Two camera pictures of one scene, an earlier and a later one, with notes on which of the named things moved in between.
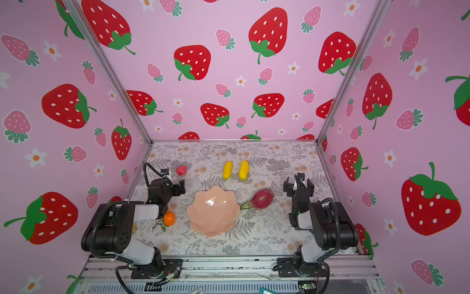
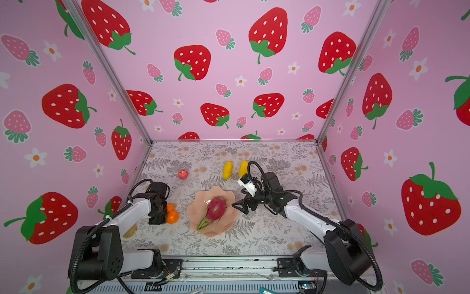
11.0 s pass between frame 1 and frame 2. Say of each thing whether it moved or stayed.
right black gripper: moved
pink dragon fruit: moved
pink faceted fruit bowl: stayed
